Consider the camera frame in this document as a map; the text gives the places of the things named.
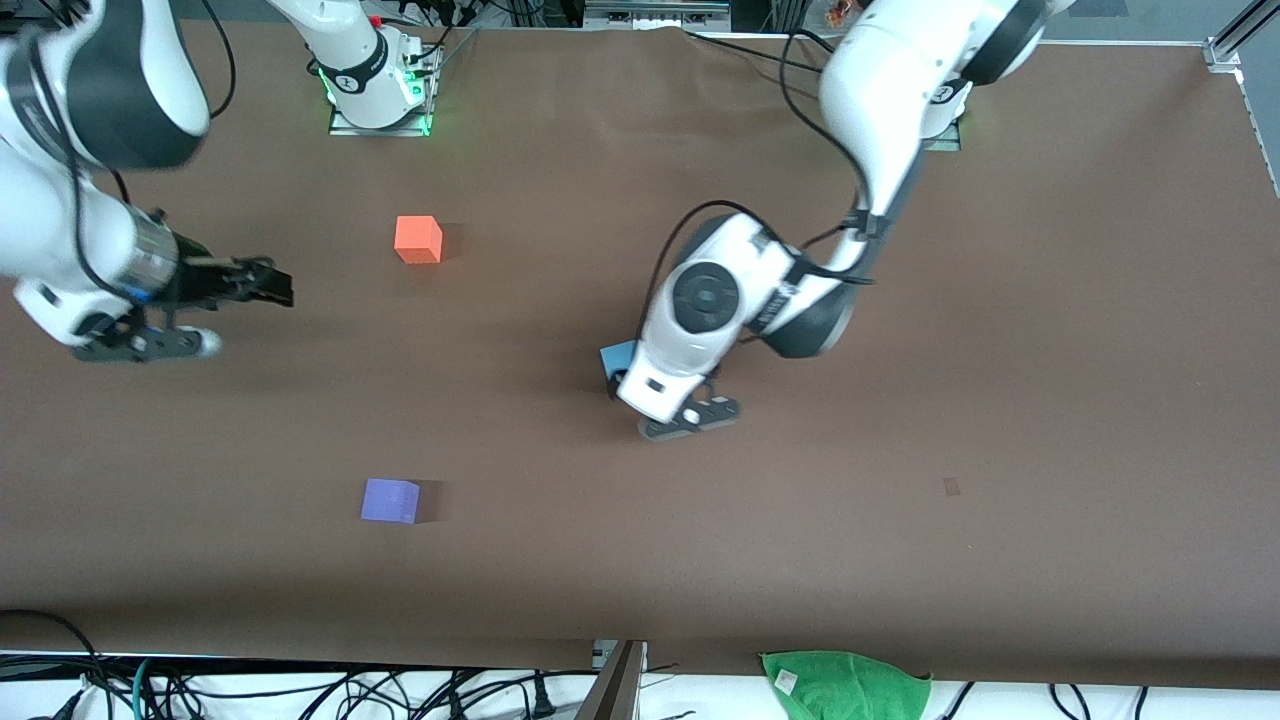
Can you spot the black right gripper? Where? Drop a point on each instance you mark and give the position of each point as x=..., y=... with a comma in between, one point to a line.
x=208, y=279

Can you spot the light blue foam block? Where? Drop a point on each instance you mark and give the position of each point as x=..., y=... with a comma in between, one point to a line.
x=618, y=356

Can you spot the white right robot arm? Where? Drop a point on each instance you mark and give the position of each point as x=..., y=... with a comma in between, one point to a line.
x=60, y=230

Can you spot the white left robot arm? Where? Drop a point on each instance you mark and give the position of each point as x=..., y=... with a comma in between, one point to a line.
x=880, y=80

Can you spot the orange foam block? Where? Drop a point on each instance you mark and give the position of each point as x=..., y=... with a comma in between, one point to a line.
x=417, y=240

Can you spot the purple foam block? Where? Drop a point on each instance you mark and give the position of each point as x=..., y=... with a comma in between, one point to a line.
x=388, y=500

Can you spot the grey metal bar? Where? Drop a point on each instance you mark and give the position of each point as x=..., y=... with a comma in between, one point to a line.
x=620, y=690

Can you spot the green cloth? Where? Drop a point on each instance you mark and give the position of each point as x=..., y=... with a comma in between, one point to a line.
x=850, y=690

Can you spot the colourful background clutter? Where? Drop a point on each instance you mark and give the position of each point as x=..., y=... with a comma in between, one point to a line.
x=840, y=10

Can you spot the aluminium corner profile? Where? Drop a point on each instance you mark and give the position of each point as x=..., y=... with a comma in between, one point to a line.
x=1225, y=48

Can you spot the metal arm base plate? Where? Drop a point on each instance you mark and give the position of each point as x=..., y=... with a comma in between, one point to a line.
x=945, y=143
x=345, y=126

